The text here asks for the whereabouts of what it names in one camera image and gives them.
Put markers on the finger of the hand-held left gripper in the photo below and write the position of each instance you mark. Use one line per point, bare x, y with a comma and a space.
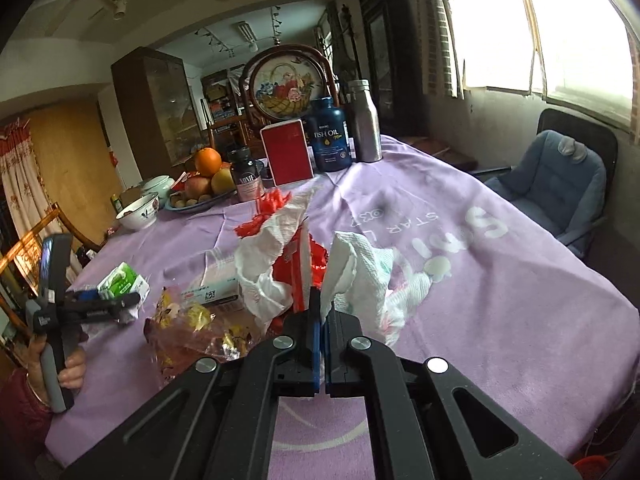
105, 307
86, 294

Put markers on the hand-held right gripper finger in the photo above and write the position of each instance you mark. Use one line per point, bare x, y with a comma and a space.
315, 360
326, 345

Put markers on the green white packet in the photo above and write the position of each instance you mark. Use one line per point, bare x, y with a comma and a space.
122, 280

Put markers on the white paper towel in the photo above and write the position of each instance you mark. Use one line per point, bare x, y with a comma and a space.
350, 270

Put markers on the clear candy snack bag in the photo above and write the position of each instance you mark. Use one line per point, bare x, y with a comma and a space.
190, 330

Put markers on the person's left forearm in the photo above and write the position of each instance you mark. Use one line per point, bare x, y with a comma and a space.
20, 410

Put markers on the person's left hand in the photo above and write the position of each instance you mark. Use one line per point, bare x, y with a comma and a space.
72, 372

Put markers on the wooden armchair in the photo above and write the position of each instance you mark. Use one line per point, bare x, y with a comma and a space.
35, 240

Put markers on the red plastic bag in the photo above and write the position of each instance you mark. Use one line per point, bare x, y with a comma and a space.
286, 272

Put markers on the small green bottle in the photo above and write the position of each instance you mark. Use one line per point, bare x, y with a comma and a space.
116, 203

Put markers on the floral ceramic bowl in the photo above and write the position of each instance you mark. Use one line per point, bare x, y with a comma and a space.
139, 212

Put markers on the floral curtain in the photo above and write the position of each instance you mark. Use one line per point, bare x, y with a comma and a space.
20, 185

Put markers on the cardboard box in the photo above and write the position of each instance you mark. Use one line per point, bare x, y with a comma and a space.
132, 195

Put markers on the white barcode box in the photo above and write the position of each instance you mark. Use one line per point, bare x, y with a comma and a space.
215, 296

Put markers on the wooden door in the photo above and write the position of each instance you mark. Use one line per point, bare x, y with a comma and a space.
70, 160

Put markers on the white lidded tureen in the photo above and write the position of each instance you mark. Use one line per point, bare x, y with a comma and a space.
157, 185

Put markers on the fruit plate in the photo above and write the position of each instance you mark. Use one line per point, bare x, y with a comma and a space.
200, 205

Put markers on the red apple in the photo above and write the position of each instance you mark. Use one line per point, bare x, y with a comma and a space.
197, 186

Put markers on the orange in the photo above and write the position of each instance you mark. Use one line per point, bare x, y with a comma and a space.
207, 161

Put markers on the brown supplement bottle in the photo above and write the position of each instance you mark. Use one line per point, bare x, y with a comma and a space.
246, 175

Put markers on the red box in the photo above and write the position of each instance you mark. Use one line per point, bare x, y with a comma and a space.
287, 152

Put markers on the glass display cabinet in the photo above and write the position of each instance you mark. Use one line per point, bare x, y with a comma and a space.
155, 110

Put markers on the dark blue supplement bottle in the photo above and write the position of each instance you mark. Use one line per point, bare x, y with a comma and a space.
330, 135

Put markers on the wooden dining chair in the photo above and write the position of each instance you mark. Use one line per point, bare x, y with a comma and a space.
230, 127

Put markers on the low wooden side table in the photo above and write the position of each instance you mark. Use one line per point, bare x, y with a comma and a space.
440, 152

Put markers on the stainless steel bottle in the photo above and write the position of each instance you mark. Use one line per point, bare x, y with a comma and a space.
366, 120

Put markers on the round flower basket screen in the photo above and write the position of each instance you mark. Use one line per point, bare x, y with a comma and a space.
285, 85

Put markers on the blue seat cushion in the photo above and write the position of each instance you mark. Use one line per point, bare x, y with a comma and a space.
550, 185

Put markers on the dark wooden mirror cabinet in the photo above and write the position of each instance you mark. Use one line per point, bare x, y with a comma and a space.
387, 60

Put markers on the fluorescent ceiling lamp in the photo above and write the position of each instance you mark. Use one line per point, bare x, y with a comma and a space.
246, 35

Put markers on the checkered curtain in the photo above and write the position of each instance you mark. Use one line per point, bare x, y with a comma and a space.
634, 85
445, 35

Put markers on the black chair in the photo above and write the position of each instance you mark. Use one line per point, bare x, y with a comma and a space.
600, 135

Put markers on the window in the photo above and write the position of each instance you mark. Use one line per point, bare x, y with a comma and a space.
550, 20

